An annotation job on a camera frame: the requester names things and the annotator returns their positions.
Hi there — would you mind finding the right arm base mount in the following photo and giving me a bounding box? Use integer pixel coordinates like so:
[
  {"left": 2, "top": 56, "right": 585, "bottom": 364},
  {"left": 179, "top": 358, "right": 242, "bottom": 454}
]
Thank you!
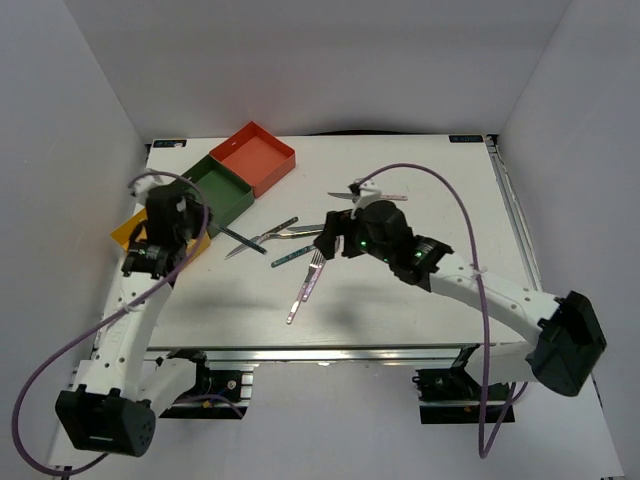
[{"left": 412, "top": 344, "right": 481, "bottom": 425}]

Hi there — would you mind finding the green box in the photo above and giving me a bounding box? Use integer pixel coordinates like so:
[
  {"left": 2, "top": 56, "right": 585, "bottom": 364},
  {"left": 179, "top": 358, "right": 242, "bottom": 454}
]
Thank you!
[{"left": 182, "top": 155, "right": 254, "bottom": 239}]

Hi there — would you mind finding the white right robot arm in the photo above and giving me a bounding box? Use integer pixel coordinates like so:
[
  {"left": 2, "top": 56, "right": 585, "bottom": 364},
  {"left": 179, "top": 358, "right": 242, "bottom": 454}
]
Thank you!
[{"left": 314, "top": 201, "right": 607, "bottom": 399}]

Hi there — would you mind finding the pink handled knife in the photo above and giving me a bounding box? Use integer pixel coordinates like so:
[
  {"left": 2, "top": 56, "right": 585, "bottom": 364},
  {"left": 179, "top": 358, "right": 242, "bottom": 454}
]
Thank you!
[{"left": 327, "top": 192, "right": 408, "bottom": 203}]

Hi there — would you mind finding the pink handled fork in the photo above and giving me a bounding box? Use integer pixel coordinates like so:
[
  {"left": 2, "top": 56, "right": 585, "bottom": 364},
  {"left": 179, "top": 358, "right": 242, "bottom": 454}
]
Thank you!
[{"left": 286, "top": 249, "right": 322, "bottom": 325}]

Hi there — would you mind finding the green handled knife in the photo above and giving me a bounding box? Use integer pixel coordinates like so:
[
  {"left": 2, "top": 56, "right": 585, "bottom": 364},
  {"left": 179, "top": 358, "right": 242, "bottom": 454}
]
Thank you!
[{"left": 287, "top": 224, "right": 324, "bottom": 232}]

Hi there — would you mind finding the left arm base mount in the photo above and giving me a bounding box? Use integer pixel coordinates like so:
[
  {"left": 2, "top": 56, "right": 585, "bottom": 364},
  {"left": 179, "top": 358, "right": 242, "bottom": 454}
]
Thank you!
[{"left": 134, "top": 349, "right": 253, "bottom": 419}]

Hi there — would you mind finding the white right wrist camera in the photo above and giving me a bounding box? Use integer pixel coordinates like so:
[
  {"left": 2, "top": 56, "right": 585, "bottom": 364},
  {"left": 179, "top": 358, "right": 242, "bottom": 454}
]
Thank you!
[{"left": 348, "top": 179, "right": 382, "bottom": 220}]

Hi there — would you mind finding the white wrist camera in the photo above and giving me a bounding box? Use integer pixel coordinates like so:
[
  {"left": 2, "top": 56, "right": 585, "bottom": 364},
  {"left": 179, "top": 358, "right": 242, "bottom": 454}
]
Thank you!
[
  {"left": 348, "top": 179, "right": 382, "bottom": 220},
  {"left": 127, "top": 170, "right": 163, "bottom": 199}
]

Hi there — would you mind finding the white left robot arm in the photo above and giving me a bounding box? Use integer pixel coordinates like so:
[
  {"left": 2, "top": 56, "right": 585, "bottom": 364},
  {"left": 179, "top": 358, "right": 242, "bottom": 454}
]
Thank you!
[{"left": 55, "top": 183, "right": 212, "bottom": 457}]

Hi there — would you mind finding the green handled spoon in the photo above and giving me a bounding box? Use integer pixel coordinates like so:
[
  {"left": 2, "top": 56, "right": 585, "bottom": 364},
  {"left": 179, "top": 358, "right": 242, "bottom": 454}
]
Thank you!
[{"left": 213, "top": 223, "right": 267, "bottom": 255}]

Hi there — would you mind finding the brown handled knife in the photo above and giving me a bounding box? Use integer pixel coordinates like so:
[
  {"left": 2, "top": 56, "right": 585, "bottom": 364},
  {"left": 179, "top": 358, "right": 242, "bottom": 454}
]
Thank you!
[{"left": 225, "top": 216, "right": 299, "bottom": 260}]

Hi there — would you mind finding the red box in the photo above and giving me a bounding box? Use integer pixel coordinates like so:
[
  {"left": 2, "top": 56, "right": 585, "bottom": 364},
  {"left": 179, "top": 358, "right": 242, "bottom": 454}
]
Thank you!
[{"left": 209, "top": 122, "right": 296, "bottom": 198}]

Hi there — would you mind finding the aluminium table frame rail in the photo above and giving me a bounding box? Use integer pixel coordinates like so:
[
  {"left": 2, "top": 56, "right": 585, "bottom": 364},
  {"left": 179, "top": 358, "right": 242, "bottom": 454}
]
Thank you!
[{"left": 482, "top": 133, "right": 557, "bottom": 346}]

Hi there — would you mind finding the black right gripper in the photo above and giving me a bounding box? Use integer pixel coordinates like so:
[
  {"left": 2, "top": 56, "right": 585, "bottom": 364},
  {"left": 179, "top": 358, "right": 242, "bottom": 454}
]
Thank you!
[{"left": 313, "top": 210, "right": 394, "bottom": 265}]

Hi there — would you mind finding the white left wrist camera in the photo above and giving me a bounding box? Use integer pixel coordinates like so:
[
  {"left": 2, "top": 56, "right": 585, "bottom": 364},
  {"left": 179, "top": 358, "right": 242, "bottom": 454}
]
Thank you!
[{"left": 127, "top": 170, "right": 163, "bottom": 199}]

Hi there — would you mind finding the yellow box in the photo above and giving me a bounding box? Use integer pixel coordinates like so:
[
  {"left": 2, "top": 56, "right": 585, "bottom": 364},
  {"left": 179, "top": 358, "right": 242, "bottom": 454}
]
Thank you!
[{"left": 110, "top": 207, "right": 211, "bottom": 264}]

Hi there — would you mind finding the green handled fork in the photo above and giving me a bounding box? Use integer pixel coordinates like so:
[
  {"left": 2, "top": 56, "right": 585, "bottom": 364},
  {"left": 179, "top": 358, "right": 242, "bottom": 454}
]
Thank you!
[{"left": 270, "top": 244, "right": 316, "bottom": 268}]

